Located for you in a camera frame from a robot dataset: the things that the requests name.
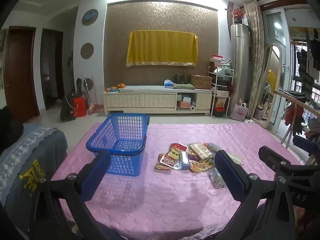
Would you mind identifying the brown wooden door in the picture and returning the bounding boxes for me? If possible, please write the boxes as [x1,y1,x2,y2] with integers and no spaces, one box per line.
[4,27,40,122]

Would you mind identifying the dark cloth with yellow print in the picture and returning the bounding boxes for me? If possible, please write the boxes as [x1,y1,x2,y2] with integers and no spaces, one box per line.
[0,130,68,233]

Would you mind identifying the broom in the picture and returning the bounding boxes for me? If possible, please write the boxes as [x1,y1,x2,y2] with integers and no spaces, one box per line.
[84,74,103,115]

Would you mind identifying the pile of mixed snacks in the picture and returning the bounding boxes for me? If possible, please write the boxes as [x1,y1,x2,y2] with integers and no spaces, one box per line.
[154,142,243,189]

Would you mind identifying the yellow cloth cover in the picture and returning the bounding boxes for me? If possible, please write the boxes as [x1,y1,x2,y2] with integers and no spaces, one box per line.
[126,29,199,68]

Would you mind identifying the black bag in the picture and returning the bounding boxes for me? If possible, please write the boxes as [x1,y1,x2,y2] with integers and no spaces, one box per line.
[60,92,77,122]

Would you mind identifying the red bucket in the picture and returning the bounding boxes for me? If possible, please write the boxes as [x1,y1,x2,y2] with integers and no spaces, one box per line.
[73,96,87,117]

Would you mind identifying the grey lace cloth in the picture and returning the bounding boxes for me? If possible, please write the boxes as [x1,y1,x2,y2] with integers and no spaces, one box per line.
[0,126,59,193]

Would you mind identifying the blue wall plate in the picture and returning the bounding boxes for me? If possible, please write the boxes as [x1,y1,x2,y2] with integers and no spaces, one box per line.
[82,9,98,26]

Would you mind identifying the brown cardboard box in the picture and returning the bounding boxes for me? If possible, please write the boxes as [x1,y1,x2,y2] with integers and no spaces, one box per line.
[190,74,213,90]

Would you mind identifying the blue plastic basket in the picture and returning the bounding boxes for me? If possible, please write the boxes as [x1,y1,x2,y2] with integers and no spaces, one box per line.
[86,113,150,177]

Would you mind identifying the patterned curtain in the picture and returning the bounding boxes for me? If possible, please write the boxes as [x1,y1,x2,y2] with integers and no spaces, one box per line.
[244,0,265,110]

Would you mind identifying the glass balcony door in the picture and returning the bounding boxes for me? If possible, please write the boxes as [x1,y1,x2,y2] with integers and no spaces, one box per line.
[265,9,290,130]

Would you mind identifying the standing arched mirror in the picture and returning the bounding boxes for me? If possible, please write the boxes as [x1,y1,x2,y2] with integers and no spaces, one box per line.
[252,44,283,128]

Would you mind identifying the clothes drying rack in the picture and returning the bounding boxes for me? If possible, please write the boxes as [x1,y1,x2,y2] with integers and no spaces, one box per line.
[274,90,320,165]

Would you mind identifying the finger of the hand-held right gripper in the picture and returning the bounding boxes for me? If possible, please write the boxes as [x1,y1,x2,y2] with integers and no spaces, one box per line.
[258,146,313,178]

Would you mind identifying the red and yellow gift bag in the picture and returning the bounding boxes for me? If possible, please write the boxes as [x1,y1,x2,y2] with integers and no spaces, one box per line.
[215,97,227,117]

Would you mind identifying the round brown wall disc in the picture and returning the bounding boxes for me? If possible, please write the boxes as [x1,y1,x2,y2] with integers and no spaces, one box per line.
[80,43,94,59]

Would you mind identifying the cream tv cabinet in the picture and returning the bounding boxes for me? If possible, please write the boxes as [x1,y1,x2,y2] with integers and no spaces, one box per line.
[103,85,213,115]

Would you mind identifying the pink bag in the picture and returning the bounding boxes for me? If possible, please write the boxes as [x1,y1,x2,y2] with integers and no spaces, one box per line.
[230,104,249,121]

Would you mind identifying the red flower vase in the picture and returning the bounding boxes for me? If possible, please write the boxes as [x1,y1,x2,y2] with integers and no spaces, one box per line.
[230,7,245,24]

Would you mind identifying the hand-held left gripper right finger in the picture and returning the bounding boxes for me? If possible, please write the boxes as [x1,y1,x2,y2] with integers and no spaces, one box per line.
[214,150,300,240]

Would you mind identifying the hanging dark clothes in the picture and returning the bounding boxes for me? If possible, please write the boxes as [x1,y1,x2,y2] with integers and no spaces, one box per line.
[291,29,320,85]

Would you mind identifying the folded green cloth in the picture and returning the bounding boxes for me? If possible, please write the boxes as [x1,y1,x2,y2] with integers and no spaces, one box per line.
[173,83,195,90]

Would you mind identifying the standing air conditioner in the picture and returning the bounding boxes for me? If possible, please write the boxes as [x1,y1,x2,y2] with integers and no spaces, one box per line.
[230,24,252,105]

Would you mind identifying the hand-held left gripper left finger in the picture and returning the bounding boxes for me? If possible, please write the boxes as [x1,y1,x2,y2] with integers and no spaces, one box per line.
[31,151,112,240]

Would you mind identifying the yellow snack packet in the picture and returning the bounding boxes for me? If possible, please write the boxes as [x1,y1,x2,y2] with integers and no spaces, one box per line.
[190,160,213,173]

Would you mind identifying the white metal rack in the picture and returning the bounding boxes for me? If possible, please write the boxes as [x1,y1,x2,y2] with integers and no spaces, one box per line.
[207,66,235,117]

